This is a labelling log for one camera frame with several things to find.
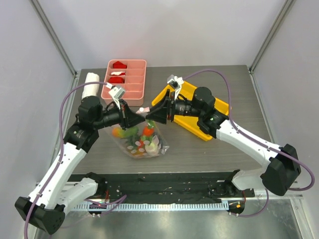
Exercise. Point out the clear zip top bag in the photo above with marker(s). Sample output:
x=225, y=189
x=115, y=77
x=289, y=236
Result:
x=132, y=147

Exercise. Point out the pink divided organizer tray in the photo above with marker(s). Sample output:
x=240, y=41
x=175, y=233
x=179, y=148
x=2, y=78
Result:
x=130, y=74

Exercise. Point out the fake carrot orange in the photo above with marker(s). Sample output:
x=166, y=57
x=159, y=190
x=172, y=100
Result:
x=147, y=135

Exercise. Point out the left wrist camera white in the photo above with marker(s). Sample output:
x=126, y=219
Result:
x=116, y=93

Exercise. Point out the red fake food lower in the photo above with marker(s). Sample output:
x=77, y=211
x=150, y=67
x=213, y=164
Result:
x=116, y=80

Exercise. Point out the yellow plastic tray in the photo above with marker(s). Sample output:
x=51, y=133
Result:
x=186, y=122

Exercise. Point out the white slotted cable duct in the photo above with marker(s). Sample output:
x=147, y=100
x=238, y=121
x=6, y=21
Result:
x=86, y=206

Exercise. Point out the rolled white towel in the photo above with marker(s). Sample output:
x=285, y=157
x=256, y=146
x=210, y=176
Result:
x=93, y=87

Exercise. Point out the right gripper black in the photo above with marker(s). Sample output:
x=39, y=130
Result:
x=169, y=109

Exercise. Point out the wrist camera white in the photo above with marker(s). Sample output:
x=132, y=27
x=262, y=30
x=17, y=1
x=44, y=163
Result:
x=116, y=93
x=176, y=83

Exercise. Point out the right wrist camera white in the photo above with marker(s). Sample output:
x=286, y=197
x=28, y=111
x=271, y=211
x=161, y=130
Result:
x=176, y=83

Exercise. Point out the white red fake food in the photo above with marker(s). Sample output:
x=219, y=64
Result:
x=118, y=73

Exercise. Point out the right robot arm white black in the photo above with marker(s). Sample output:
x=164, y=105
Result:
x=278, y=171

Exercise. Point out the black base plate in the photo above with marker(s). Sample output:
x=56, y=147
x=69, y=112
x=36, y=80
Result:
x=172, y=187

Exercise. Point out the red fake food top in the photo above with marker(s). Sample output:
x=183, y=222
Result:
x=119, y=65

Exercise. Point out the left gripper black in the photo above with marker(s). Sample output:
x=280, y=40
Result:
x=127, y=117

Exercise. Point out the fake mango orange green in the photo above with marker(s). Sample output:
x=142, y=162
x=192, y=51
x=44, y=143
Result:
x=118, y=132

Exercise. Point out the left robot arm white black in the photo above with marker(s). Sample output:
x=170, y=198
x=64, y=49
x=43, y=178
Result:
x=47, y=205

